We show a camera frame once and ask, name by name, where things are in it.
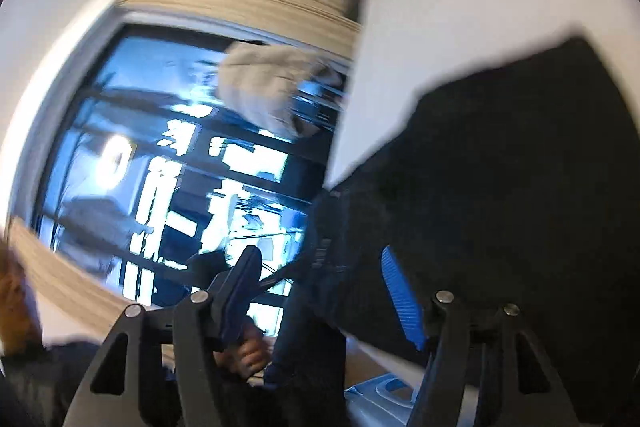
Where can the black denim pants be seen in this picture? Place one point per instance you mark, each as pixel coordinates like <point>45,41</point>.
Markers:
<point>500,182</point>

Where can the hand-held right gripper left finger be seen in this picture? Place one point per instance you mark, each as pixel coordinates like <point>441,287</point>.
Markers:
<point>240,292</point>

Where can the blue white plastic object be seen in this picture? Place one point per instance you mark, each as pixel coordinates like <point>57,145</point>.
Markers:
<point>380,399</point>

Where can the person's left hand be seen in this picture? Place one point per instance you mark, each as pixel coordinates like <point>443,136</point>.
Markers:
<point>250,354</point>

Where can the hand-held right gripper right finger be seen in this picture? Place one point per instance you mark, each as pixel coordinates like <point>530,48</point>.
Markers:
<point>402,302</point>

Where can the beige puffer jacket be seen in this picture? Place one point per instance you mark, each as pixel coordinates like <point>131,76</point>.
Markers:
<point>270,87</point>

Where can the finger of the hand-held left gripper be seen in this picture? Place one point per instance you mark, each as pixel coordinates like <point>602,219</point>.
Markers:
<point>280,277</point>

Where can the large glass window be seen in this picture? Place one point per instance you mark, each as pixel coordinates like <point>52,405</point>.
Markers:
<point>150,167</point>

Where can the person's dark clothing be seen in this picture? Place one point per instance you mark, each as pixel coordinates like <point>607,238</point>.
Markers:
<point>35,387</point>

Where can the bed with white sheet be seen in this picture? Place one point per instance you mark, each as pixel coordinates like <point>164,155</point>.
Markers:
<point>450,7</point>

